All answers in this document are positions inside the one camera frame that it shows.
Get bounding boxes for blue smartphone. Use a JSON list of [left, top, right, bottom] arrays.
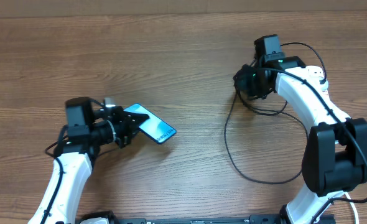
[[124, 104, 177, 144]]

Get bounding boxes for black charger cable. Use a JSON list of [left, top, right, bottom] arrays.
[[223, 42, 328, 185]]

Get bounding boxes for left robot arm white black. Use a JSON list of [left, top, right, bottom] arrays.
[[30, 97, 149, 223]]

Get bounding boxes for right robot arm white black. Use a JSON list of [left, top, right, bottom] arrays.
[[233, 34, 367, 223]]

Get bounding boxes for white charger plug adapter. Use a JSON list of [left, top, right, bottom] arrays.
[[318, 78, 328, 92]]

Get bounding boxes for white power strip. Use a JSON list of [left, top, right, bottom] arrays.
[[305, 65, 330, 103]]

